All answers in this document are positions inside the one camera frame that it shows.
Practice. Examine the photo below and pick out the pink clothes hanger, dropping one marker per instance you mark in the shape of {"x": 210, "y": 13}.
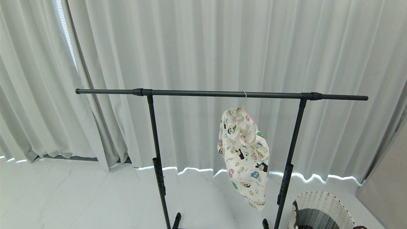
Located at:
{"x": 245, "y": 94}

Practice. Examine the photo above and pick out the cream printed garment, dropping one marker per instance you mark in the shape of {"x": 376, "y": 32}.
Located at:
{"x": 244, "y": 165}

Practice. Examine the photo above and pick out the white laundry basket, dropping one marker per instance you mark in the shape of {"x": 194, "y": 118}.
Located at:
{"x": 321, "y": 200}

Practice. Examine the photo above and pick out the black clothes rack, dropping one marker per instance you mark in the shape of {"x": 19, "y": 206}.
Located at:
{"x": 206, "y": 93}

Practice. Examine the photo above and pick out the white curtain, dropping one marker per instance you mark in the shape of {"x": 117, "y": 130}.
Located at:
{"x": 31, "y": 79}
{"x": 206, "y": 41}

